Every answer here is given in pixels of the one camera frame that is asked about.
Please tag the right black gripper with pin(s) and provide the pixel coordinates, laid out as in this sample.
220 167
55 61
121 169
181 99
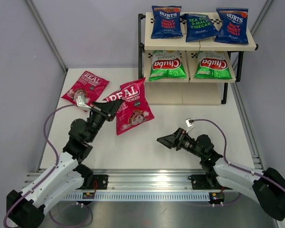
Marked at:
179 138

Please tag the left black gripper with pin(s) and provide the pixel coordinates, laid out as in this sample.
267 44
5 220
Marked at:
101 111

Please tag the pink real chips bag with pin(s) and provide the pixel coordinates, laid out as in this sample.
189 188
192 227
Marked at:
135 109
89 85

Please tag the green Chuba bag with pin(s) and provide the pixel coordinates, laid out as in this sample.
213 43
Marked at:
212 65
167 64

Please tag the blue Burts chilli bag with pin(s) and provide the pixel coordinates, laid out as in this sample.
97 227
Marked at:
166 22
234 26

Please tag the blue Burts sea salt bag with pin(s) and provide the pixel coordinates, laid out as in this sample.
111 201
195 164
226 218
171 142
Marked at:
199 27

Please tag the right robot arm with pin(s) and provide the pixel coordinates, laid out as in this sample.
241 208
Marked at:
266 187

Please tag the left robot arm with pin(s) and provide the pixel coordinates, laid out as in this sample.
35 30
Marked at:
28 207

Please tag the beige three-tier shelf rack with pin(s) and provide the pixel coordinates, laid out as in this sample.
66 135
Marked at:
191 90

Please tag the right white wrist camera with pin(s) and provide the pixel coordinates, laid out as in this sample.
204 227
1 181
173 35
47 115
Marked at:
190 124

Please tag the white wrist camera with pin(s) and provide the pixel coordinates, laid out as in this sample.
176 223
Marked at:
190 124
81 103

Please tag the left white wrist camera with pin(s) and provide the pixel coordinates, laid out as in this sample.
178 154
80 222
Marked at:
81 103

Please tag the aluminium mounting rail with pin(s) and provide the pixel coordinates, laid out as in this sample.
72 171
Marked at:
139 180

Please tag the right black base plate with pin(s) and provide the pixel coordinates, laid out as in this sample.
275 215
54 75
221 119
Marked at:
205 182

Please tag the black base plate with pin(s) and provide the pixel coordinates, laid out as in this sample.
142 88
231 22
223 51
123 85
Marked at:
205 182
98 182

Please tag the white slotted cable duct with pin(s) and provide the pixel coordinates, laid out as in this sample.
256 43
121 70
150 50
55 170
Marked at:
137 196

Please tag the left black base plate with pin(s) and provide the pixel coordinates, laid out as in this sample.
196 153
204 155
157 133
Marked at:
98 182

